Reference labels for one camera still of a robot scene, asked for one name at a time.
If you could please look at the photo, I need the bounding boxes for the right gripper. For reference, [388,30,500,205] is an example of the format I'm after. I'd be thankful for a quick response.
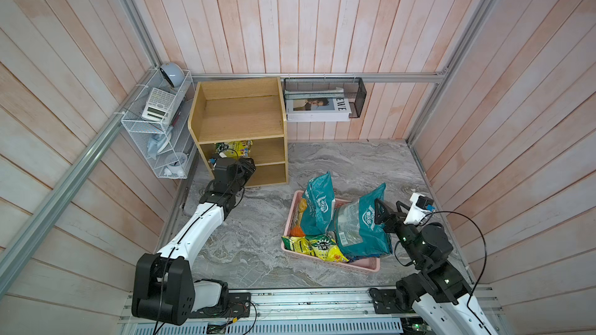
[376,198,426,269]

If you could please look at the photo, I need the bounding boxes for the teal orange bag front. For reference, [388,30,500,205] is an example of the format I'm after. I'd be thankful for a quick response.
[332,183,393,261]

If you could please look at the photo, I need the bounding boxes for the teal orange bag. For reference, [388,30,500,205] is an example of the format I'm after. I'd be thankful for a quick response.
[332,183,393,261]
[290,172,336,237]

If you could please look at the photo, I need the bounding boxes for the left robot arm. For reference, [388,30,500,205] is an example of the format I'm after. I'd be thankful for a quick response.
[131,158,256,326]

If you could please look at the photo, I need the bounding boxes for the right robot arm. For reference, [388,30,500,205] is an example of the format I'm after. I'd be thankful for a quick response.
[369,199,497,334]

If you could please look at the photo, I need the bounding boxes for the wooden three-tier shelf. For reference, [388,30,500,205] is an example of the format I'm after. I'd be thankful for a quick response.
[188,78,289,187]

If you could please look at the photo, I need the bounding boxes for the pink plastic basket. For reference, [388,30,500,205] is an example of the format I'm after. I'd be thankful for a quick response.
[280,189,381,274]

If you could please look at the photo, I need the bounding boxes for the white hardcover book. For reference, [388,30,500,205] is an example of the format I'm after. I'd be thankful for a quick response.
[284,88,352,123]

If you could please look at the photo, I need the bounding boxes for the light blue cloth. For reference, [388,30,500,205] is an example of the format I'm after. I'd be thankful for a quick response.
[147,127,173,159]

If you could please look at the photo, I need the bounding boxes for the white calculator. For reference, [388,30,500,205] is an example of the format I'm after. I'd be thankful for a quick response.
[141,88,175,125]

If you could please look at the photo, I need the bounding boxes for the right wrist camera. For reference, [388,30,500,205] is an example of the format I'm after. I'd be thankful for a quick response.
[404,192,436,226]

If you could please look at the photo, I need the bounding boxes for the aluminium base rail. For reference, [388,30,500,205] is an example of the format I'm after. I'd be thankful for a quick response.
[113,287,418,334]

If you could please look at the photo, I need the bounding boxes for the black mesh wall shelf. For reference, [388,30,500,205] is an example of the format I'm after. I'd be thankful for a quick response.
[282,77,367,119]

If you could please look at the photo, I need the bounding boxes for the white wire mesh rack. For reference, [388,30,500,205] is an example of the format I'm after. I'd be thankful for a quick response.
[121,68,196,180]

